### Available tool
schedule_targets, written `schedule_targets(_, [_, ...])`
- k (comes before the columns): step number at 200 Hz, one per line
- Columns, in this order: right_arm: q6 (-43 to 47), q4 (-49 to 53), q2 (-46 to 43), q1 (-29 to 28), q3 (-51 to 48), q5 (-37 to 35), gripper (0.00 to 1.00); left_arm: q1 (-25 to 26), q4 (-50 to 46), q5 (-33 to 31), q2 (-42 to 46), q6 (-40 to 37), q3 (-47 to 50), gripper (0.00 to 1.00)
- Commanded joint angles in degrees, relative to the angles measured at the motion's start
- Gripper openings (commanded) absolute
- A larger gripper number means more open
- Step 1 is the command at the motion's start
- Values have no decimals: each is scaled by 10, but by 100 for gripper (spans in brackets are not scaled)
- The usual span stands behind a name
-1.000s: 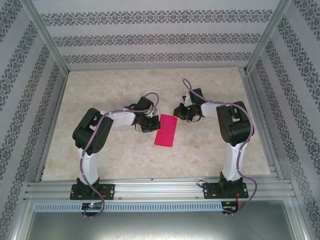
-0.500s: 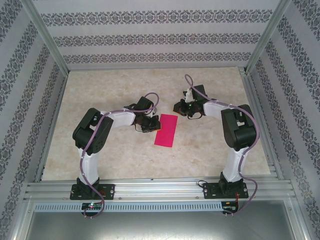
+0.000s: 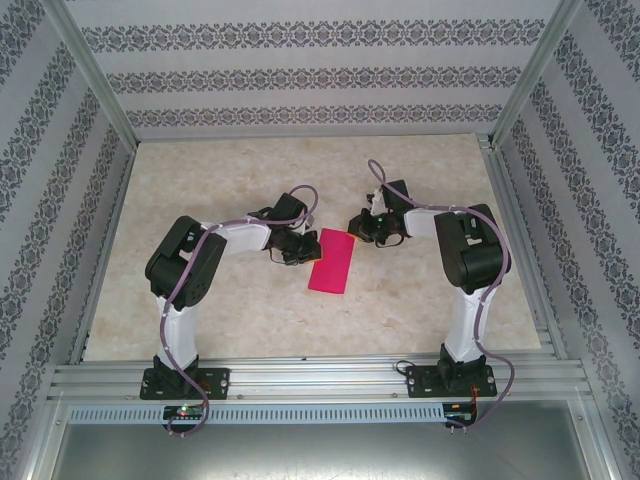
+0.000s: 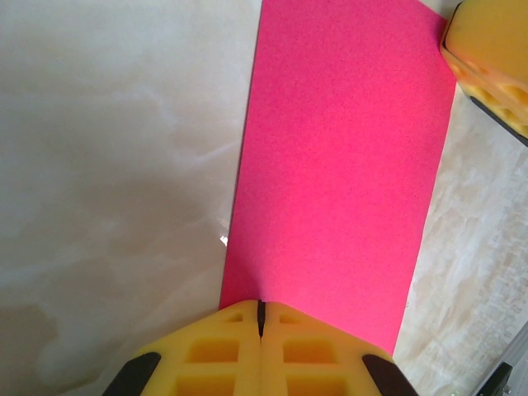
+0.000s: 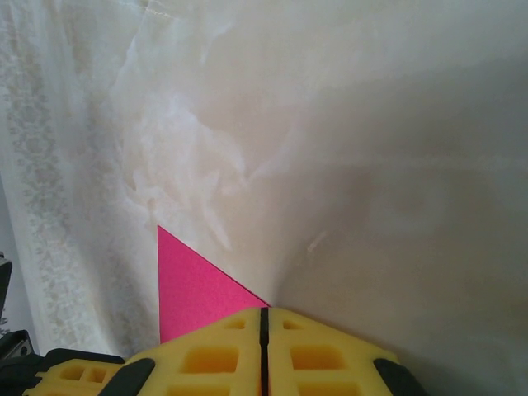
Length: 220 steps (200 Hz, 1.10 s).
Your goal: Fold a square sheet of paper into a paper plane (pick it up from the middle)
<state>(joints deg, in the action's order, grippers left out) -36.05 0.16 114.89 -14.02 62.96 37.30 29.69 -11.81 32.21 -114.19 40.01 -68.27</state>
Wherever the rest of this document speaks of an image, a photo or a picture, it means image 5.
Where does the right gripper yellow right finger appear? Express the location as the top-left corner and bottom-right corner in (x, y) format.
(266, 307), (418, 396)

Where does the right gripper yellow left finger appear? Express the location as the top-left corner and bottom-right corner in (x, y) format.
(98, 307), (262, 396)

